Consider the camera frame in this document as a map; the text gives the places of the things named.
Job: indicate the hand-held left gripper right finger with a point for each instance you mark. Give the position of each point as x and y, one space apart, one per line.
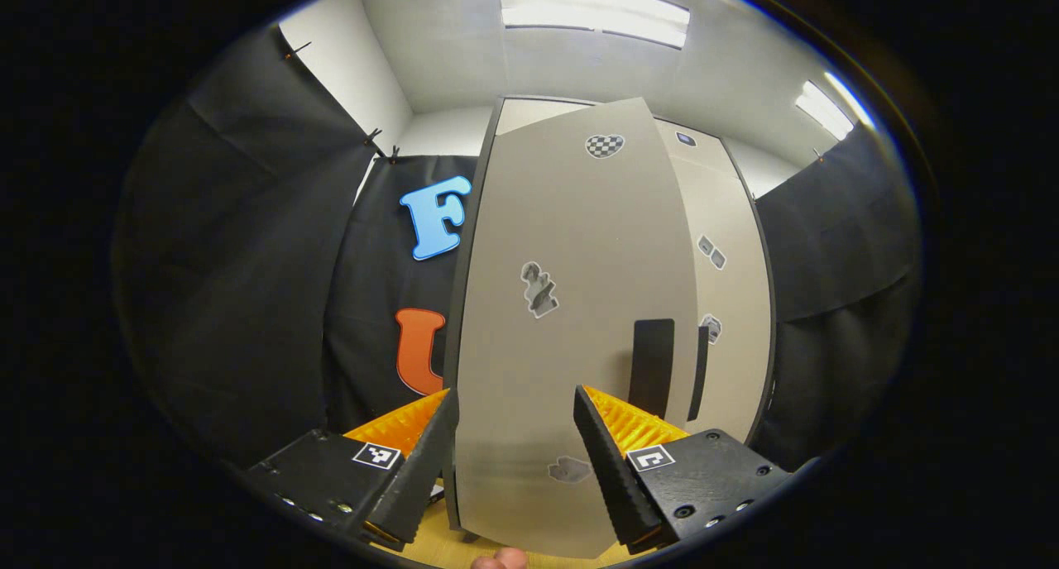
622 470

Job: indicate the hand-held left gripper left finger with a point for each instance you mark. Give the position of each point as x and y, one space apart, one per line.
420 470

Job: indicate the grey shoe cabinet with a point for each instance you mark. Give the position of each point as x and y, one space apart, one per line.
451 478

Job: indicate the grey cabinet door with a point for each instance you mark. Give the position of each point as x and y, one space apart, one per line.
579 346
745 346

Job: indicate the black backdrop cloth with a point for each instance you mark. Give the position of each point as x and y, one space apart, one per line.
248 263

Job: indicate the small ceiling light panel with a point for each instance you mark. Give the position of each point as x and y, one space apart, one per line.
827 110

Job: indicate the large ceiling light panel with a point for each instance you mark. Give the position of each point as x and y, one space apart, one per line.
596 11

